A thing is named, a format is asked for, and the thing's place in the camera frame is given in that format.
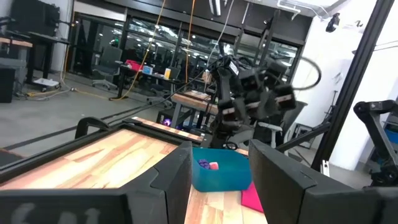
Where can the teal plastic tupperware container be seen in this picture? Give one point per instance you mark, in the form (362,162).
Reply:
(224,180)

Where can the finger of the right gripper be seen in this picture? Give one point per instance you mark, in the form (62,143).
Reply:
(268,105)
(243,109)

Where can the silver aluminium bracket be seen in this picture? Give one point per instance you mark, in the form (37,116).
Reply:
(325,168)

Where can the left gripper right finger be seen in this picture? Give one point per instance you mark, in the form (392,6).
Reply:
(286,199)

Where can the grey office chair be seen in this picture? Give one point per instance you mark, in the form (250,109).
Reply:
(109,59)

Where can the black office chair white armrest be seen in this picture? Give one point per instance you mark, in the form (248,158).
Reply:
(292,118)

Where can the large pink toy peach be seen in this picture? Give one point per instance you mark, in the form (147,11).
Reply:
(214,166)

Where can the black bin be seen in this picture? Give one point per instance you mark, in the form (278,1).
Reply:
(7,85)

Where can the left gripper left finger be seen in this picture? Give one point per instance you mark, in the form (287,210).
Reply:
(168,199)

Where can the wooden top desk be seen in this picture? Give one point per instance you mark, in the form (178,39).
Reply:
(192,101)

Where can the magenta cloth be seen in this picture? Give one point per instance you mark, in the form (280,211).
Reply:
(253,200)

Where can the neighbouring station robot arm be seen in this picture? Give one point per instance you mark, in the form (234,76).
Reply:
(373,124)

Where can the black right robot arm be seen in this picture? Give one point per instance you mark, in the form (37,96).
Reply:
(224,90)

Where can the black aluminium table frame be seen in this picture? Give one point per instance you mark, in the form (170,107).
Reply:
(348,93)

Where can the purple toy grapes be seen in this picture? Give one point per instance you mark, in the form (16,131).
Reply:
(203,164)

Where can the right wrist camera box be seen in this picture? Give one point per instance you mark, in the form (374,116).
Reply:
(248,82)

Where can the black computer tower blue light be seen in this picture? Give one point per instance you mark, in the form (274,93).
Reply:
(168,122)

